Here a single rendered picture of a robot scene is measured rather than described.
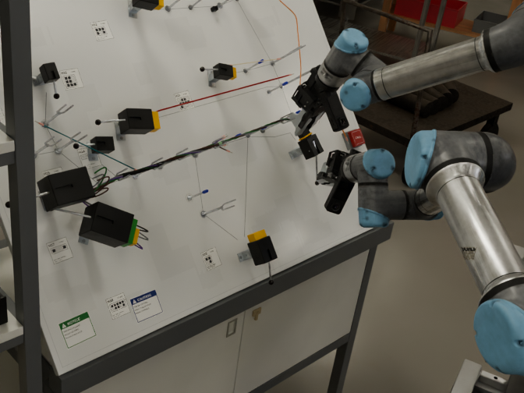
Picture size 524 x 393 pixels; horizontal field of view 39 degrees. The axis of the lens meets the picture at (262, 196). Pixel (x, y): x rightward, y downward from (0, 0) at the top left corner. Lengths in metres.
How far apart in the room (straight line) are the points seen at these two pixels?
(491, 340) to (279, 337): 1.14
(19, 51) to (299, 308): 1.32
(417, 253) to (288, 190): 1.89
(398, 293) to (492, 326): 2.37
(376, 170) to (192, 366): 0.72
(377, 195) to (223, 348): 0.62
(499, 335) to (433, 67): 0.70
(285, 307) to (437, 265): 1.75
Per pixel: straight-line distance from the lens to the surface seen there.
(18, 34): 1.23
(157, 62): 1.97
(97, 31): 1.92
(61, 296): 1.70
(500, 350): 1.22
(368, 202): 1.82
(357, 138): 2.30
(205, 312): 1.87
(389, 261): 3.78
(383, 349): 3.23
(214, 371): 2.13
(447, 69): 1.68
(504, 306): 1.20
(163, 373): 1.97
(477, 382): 1.49
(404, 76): 1.71
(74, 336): 1.70
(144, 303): 1.78
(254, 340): 2.18
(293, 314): 2.26
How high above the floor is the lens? 2.04
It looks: 30 degrees down
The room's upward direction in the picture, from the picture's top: 8 degrees clockwise
